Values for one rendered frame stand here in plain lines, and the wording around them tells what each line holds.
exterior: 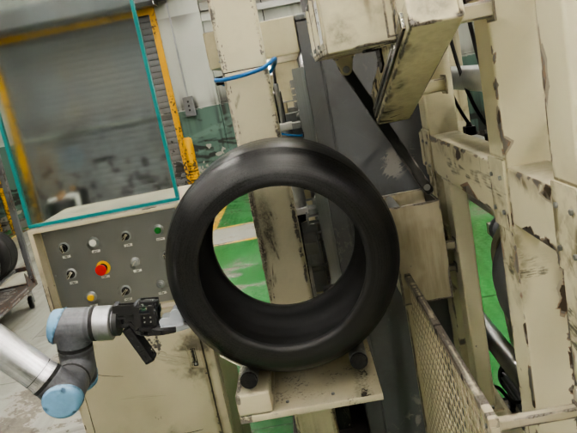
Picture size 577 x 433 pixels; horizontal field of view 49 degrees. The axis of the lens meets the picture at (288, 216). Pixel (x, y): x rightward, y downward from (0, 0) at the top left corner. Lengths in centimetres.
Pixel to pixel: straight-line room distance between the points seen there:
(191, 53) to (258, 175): 937
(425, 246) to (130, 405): 128
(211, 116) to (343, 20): 957
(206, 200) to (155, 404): 120
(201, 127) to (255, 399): 930
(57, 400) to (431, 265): 106
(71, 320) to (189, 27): 930
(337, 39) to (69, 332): 100
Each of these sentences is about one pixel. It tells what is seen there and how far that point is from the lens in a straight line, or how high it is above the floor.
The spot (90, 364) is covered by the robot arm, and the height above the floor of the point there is 99.
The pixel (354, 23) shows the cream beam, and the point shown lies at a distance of 122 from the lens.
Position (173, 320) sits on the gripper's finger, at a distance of 168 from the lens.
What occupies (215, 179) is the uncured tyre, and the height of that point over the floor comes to 141.
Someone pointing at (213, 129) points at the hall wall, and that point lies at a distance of 1076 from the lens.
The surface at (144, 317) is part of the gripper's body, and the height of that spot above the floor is 109.
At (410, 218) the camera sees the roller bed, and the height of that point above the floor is 116.
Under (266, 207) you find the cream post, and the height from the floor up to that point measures 126.
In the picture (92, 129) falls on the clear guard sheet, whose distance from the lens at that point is 230.
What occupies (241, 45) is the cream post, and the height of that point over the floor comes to 172.
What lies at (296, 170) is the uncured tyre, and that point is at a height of 140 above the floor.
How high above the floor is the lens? 161
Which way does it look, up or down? 12 degrees down
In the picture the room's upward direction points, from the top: 11 degrees counter-clockwise
